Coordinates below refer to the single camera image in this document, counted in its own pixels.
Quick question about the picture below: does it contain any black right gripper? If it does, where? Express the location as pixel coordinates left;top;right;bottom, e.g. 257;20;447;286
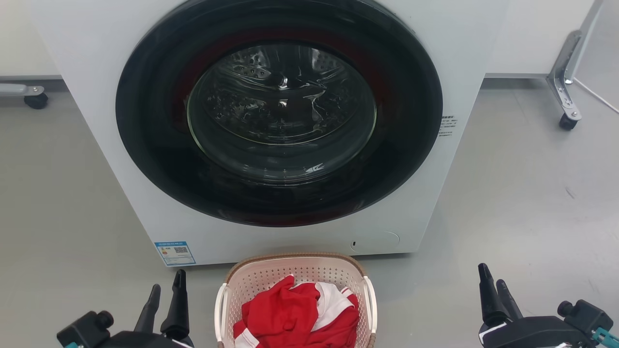
478;263;619;348

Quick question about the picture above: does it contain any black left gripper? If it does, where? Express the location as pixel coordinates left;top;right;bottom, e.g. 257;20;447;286
57;269;194;348

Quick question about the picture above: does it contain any white perforated laundry basket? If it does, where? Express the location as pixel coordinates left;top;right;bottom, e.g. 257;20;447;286
214;252;378;348

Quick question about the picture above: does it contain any blue energy label sticker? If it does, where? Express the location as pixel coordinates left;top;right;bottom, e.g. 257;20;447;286
154;241;197;267

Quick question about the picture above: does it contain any red and white garment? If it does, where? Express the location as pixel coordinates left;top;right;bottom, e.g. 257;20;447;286
233;275;360;348

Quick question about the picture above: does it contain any small white text sticker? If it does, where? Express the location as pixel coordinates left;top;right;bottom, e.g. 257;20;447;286
438;115;458;138

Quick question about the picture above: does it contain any white front-load washing machine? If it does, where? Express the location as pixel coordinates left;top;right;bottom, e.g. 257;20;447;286
30;0;511;267

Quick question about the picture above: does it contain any black round washer door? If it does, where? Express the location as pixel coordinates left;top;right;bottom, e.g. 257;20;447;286
115;0;443;228

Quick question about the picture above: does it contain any grey metal caster leg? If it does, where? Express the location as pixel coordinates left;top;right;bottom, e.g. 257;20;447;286
0;83;49;110
546;0;605;131

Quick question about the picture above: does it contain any thin white cable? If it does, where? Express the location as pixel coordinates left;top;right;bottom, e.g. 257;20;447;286
573;76;619;116

